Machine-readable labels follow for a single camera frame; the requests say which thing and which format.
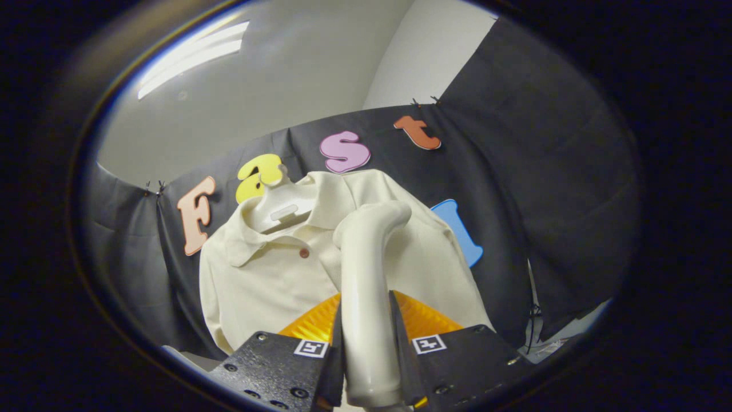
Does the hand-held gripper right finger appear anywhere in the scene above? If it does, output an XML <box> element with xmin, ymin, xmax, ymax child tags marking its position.
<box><xmin>389</xmin><ymin>290</ymin><xmax>535</xmax><ymax>410</ymax></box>

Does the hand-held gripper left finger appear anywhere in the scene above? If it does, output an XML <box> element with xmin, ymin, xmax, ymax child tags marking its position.
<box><xmin>207</xmin><ymin>292</ymin><xmax>345</xmax><ymax>412</ymax></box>

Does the white garment steamer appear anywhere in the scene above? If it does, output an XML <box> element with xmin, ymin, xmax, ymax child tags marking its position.
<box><xmin>333</xmin><ymin>200</ymin><xmax>412</xmax><ymax>408</ymax></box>

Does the cream button-up shirt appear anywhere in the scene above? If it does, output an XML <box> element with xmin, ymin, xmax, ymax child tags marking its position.
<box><xmin>199</xmin><ymin>169</ymin><xmax>495</xmax><ymax>355</ymax></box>

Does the white mannequin torso stand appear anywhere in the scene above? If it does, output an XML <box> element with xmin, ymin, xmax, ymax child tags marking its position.
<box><xmin>252</xmin><ymin>163</ymin><xmax>315</xmax><ymax>232</ymax></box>

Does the black backdrop cloth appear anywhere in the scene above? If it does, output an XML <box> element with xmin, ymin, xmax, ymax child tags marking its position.
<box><xmin>86</xmin><ymin>17</ymin><xmax>641</xmax><ymax>361</ymax></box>

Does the ceiling light panel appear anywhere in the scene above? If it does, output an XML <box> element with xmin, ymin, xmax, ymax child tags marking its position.
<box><xmin>137</xmin><ymin>21</ymin><xmax>250</xmax><ymax>101</ymax></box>

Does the black cable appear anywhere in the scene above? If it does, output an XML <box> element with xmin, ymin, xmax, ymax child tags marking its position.
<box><xmin>527</xmin><ymin>303</ymin><xmax>543</xmax><ymax>351</ymax></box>

